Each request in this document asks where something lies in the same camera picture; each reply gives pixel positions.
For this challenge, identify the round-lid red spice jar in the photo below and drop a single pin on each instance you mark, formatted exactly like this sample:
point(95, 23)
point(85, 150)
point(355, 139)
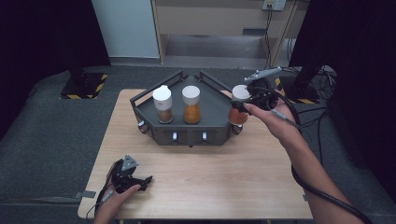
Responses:
point(239, 118)

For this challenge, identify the black curtain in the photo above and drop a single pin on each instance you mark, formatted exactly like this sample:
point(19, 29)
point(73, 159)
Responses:
point(37, 46)
point(364, 77)

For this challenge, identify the person's left hand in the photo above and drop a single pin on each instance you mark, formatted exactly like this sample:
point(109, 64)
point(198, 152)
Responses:
point(114, 202)

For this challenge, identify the black stand post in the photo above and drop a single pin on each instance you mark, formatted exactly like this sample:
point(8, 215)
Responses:
point(77, 71)
point(306, 77)

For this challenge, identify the black hazard-striped stand base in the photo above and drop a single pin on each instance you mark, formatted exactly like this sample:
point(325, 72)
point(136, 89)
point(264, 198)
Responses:
point(303, 97)
point(93, 88)

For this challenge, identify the white panel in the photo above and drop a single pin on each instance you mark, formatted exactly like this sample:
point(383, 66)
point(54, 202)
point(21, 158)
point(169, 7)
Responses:
point(127, 28)

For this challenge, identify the grey tape piece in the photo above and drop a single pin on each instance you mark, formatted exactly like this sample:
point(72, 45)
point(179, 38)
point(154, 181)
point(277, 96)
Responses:
point(85, 194)
point(304, 198)

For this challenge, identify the white wall socket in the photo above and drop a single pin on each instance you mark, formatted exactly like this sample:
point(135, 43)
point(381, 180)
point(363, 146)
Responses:
point(274, 4)

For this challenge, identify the dark grey corner shelf rack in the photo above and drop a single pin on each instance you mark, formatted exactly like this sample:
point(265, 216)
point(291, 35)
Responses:
point(214, 105)

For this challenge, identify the dark grey label strip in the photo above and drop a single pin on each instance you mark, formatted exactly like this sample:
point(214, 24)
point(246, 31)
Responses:
point(254, 31)

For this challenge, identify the round-lid yellow spice jar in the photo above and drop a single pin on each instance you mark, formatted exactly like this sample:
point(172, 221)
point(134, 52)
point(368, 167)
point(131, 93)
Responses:
point(191, 105)

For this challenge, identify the person's right hand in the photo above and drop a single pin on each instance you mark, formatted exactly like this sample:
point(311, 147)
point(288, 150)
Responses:
point(277, 121)

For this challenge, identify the flip-cap brown spice jar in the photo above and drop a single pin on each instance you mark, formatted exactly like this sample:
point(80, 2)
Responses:
point(162, 102)

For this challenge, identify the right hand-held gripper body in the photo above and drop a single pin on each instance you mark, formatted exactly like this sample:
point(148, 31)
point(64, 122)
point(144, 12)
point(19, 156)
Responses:
point(263, 95)

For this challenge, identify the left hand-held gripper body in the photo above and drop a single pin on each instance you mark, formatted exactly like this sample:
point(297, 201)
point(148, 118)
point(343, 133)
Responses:
point(120, 178)

